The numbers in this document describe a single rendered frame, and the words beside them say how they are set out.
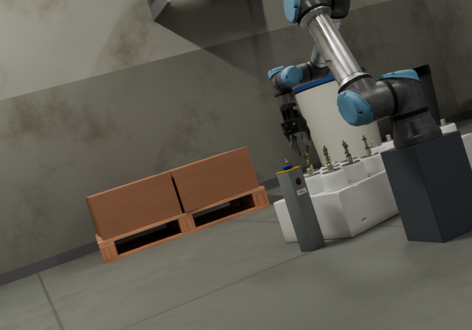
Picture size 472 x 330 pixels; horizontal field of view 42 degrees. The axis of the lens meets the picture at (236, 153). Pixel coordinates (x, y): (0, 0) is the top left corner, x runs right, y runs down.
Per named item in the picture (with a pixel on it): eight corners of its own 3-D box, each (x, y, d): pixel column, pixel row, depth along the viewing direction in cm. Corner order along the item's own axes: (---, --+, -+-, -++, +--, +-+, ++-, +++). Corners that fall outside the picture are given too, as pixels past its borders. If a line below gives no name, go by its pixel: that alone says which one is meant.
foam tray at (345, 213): (414, 206, 256) (400, 164, 255) (352, 237, 232) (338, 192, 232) (345, 214, 287) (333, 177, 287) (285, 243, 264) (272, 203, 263)
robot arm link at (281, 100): (278, 97, 255) (296, 90, 252) (282, 107, 255) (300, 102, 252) (272, 98, 248) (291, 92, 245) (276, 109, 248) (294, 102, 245)
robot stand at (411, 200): (489, 222, 191) (459, 130, 191) (443, 243, 185) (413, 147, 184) (450, 222, 208) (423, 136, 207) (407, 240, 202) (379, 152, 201)
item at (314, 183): (312, 219, 258) (299, 177, 257) (335, 213, 257) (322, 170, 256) (313, 223, 248) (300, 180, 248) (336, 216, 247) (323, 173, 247)
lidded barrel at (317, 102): (364, 159, 529) (338, 77, 528) (408, 152, 474) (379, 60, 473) (306, 180, 507) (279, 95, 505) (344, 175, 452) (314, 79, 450)
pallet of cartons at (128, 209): (236, 203, 499) (220, 153, 498) (280, 201, 417) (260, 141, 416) (90, 255, 456) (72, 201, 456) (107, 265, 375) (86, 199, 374)
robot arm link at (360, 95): (403, 102, 186) (322, -30, 207) (360, 116, 182) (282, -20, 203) (389, 123, 197) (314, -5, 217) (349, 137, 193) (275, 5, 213)
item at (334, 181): (329, 220, 245) (315, 176, 245) (347, 212, 249) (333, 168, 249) (343, 219, 236) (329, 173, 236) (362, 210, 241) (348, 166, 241)
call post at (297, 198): (326, 244, 235) (300, 166, 235) (313, 251, 231) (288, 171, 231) (313, 245, 241) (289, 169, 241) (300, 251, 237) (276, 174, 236)
